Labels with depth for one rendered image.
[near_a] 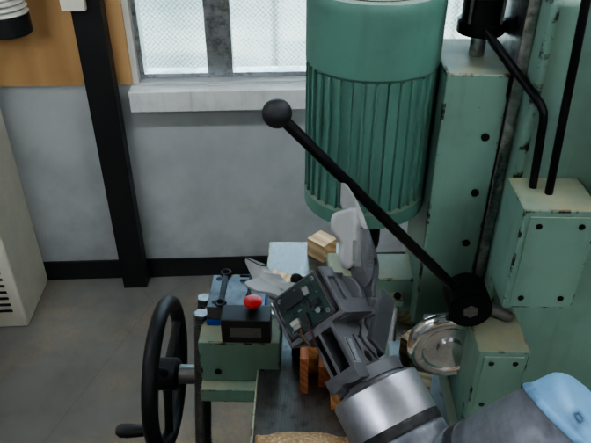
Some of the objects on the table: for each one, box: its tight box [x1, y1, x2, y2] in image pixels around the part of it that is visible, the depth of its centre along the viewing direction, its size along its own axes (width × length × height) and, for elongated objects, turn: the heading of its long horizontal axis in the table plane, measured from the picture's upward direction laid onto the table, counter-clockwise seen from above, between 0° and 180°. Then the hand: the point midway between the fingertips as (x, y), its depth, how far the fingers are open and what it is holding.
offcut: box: [307, 230, 337, 263], centre depth 133 cm, size 4×4×4 cm
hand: (295, 221), depth 73 cm, fingers open, 14 cm apart
